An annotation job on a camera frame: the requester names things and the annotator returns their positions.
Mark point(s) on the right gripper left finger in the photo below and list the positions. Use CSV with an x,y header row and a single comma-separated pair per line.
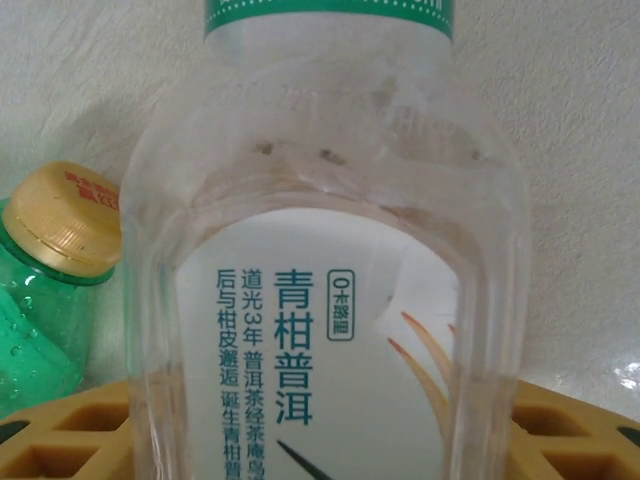
x,y
60,440

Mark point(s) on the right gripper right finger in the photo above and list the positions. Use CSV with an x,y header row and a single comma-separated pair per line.
x,y
575,445

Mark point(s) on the clear tea bottle white label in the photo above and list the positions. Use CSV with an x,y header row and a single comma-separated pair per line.
x,y
325,300

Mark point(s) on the green bottle yellow cap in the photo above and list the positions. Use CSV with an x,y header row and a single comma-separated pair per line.
x,y
35,325

